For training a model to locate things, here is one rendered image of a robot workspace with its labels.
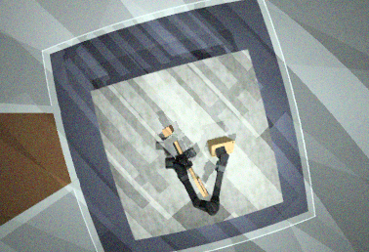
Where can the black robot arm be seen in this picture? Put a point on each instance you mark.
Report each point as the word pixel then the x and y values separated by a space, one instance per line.
pixel 182 165

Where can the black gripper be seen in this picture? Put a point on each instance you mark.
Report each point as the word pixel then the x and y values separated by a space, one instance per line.
pixel 191 152

